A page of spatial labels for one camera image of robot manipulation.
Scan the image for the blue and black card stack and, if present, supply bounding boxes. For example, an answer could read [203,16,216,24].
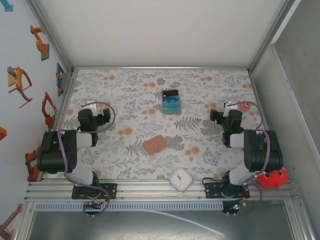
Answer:
[161,89,183,116]

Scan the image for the pink leather card holder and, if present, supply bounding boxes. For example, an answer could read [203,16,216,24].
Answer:
[142,134,168,156]

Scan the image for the teal credit card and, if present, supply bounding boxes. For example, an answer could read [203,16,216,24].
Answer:
[162,103,181,113]

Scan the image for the blue credit card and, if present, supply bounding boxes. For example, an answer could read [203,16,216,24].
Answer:
[162,96,180,105]

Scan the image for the floral table mat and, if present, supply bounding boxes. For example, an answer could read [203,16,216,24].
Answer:
[47,68,272,181]

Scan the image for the red plush fish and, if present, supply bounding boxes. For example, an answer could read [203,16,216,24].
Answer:
[257,167,288,189]

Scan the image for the white square clock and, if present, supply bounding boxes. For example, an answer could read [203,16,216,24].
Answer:
[169,167,194,193]

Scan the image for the right small circuit board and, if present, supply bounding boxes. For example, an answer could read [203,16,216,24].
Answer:
[231,199,247,210]

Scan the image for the small circuit board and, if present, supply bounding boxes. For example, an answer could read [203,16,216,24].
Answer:
[231,199,247,210]
[83,201,102,211]

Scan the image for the left small circuit board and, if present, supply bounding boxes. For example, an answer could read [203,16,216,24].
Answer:
[83,201,102,211]

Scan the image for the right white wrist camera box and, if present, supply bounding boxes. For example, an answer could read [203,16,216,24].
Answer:
[223,101,238,117]

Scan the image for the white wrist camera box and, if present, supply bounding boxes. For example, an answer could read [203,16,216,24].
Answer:
[223,101,238,117]
[81,100,99,116]

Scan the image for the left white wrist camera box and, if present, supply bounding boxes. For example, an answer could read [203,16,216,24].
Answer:
[81,100,99,116]

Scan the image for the aluminium frame bar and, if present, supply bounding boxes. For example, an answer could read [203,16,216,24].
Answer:
[71,66,251,75]
[39,72,79,182]
[248,0,298,73]
[29,0,75,73]

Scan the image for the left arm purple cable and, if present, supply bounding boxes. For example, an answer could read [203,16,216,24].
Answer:
[57,101,117,218]

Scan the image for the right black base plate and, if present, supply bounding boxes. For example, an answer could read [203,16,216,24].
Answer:
[204,181,250,200]

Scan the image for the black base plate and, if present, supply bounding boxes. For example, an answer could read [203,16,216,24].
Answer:
[204,181,250,200]
[71,183,118,200]

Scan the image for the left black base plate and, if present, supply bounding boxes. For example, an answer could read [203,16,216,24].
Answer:
[71,183,118,200]

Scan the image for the wide aluminium base rail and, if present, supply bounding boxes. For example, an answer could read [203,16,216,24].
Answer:
[23,178,302,202]

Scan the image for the white slotted cable duct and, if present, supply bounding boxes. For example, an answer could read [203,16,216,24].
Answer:
[33,201,224,212]

